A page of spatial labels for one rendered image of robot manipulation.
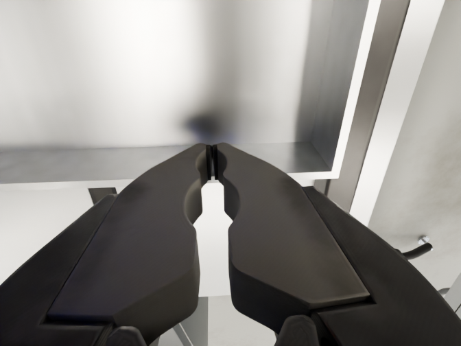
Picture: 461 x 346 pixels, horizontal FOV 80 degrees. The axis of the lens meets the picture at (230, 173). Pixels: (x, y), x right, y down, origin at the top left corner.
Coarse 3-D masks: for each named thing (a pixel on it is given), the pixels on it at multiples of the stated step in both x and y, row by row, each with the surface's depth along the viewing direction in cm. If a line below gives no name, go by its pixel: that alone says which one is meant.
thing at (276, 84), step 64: (0, 0) 12; (64, 0) 12; (128, 0) 12; (192, 0) 12; (256, 0) 12; (320, 0) 12; (0, 64) 13; (64, 64) 13; (128, 64) 13; (192, 64) 13; (256, 64) 14; (320, 64) 14; (0, 128) 14; (64, 128) 15; (128, 128) 15; (192, 128) 15; (256, 128) 15; (320, 128) 14
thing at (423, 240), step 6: (420, 240) 150; (426, 240) 150; (420, 246) 144; (426, 246) 144; (432, 246) 145; (408, 252) 141; (414, 252) 141; (420, 252) 141; (426, 252) 143; (408, 258) 139; (414, 258) 140
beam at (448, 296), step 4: (460, 276) 98; (456, 280) 100; (460, 280) 98; (456, 284) 100; (460, 284) 98; (452, 288) 101; (456, 288) 100; (460, 288) 98; (448, 292) 103; (452, 292) 102; (456, 292) 100; (460, 292) 98; (448, 296) 103; (452, 296) 102; (456, 296) 100; (460, 296) 98; (448, 300) 103; (452, 300) 102; (456, 300) 100; (460, 300) 98; (452, 304) 102; (456, 304) 100; (460, 304) 98; (452, 308) 102; (456, 308) 100; (460, 308) 98; (456, 312) 100; (460, 312) 98; (460, 316) 98
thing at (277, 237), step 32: (224, 160) 11; (256, 160) 10; (224, 192) 10; (256, 192) 8; (288, 192) 8; (256, 224) 7; (288, 224) 7; (320, 224) 7; (256, 256) 6; (288, 256) 6; (320, 256) 6; (256, 288) 6; (288, 288) 6; (320, 288) 6; (352, 288) 6; (256, 320) 7
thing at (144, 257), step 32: (192, 160) 10; (128, 192) 8; (160, 192) 8; (192, 192) 9; (128, 224) 7; (160, 224) 7; (192, 224) 7; (96, 256) 6; (128, 256) 6; (160, 256) 6; (192, 256) 6; (64, 288) 6; (96, 288) 6; (128, 288) 6; (160, 288) 6; (192, 288) 6; (64, 320) 5; (96, 320) 5; (128, 320) 6; (160, 320) 6
